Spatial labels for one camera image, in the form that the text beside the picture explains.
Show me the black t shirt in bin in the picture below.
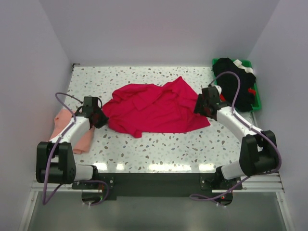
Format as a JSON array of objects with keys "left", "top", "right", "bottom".
[{"left": 212, "top": 58, "right": 256, "bottom": 112}]

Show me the white garment in bin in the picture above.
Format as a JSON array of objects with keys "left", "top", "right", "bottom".
[{"left": 233, "top": 59, "right": 254, "bottom": 74}]

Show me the folded peach t shirt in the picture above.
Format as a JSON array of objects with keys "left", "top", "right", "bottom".
[{"left": 49, "top": 109, "right": 95, "bottom": 154}]

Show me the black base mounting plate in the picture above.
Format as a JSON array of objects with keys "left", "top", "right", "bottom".
[{"left": 72, "top": 173, "right": 242, "bottom": 202}]

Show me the red garment in bin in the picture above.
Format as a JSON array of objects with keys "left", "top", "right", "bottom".
[{"left": 220, "top": 88, "right": 257, "bottom": 102}]

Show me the green plastic bin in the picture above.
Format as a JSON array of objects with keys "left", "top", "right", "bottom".
[{"left": 212, "top": 58, "right": 261, "bottom": 112}]

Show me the magenta red t shirt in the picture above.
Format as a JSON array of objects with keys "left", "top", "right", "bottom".
[{"left": 102, "top": 77, "right": 210, "bottom": 138}]

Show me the aluminium rail frame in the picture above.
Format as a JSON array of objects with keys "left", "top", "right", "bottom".
[{"left": 18, "top": 113, "right": 295, "bottom": 231}]

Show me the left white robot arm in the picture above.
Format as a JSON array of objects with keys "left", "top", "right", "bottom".
[{"left": 36, "top": 96, "right": 108, "bottom": 189}]

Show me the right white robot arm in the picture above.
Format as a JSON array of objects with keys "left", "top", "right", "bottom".
[{"left": 194, "top": 85, "right": 282, "bottom": 189}]

